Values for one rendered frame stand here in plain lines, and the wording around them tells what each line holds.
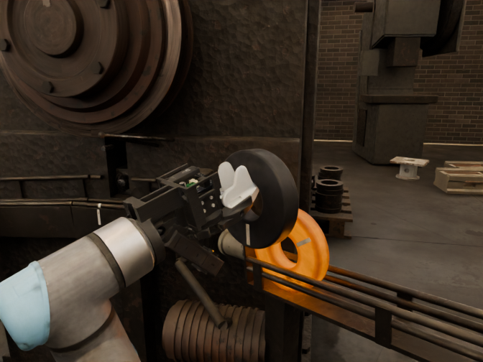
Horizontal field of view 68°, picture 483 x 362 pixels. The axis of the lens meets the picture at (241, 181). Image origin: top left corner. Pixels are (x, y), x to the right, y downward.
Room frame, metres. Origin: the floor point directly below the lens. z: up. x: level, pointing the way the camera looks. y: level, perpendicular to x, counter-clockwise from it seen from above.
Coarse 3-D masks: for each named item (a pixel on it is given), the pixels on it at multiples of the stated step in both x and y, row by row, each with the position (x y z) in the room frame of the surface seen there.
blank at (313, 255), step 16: (304, 224) 0.56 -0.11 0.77; (304, 240) 0.56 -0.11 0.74; (320, 240) 0.55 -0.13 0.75; (272, 256) 0.61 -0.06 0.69; (304, 256) 0.56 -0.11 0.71; (320, 256) 0.54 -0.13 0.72; (272, 272) 0.61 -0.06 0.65; (304, 272) 0.56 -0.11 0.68; (320, 272) 0.54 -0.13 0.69; (288, 288) 0.58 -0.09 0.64
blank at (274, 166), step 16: (240, 160) 0.54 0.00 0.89; (256, 160) 0.52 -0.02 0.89; (272, 160) 0.51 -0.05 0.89; (256, 176) 0.51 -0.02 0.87; (272, 176) 0.49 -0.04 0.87; (288, 176) 0.50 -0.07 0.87; (272, 192) 0.49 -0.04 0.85; (288, 192) 0.48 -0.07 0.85; (272, 208) 0.49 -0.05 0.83; (288, 208) 0.48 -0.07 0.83; (240, 224) 0.54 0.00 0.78; (256, 224) 0.51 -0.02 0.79; (272, 224) 0.49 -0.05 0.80; (288, 224) 0.48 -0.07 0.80; (240, 240) 0.53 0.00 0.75; (256, 240) 0.51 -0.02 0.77; (272, 240) 0.48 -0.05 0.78
